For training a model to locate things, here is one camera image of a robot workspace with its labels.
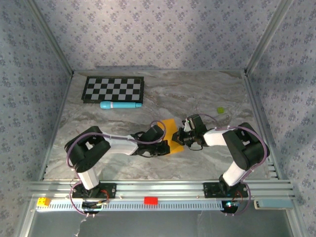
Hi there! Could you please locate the orange paper sheet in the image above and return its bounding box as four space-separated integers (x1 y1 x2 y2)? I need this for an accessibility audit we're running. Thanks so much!
158 118 185 156

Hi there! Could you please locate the light blue marker pen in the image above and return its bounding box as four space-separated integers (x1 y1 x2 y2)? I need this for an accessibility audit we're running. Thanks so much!
100 100 143 110

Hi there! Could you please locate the black and white chessboard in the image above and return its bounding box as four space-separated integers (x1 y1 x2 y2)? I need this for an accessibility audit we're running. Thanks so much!
81 76 145 104

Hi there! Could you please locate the black controller board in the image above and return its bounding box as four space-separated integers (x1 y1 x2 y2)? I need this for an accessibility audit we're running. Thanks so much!
81 200 109 215
221 200 240 215

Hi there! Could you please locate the grey-blue flat box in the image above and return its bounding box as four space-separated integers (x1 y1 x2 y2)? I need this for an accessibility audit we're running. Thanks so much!
253 199 294 210

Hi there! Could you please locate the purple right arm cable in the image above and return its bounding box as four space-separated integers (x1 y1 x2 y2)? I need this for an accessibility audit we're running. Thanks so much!
194 113 270 217

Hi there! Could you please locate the aluminium mounting rail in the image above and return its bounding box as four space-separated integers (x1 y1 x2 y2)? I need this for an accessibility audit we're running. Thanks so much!
27 180 297 200

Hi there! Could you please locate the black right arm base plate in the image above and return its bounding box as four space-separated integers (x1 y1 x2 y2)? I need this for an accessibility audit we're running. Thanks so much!
202 182 249 198

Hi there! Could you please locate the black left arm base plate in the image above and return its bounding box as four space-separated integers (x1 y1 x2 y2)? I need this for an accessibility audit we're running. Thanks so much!
71 182 117 199

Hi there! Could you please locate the white slotted cable duct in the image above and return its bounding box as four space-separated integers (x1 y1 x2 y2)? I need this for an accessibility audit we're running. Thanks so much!
36 199 224 212

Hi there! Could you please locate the aluminium back rail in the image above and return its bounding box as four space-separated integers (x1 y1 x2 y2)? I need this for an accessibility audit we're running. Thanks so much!
73 66 247 74

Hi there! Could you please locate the aluminium side rail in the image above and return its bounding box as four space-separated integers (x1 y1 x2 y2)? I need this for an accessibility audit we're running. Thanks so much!
243 71 283 181
38 73 75 182

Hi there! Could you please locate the aluminium corner post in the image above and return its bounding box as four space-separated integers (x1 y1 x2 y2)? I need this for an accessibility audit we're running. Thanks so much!
24 0 75 76
244 0 296 75

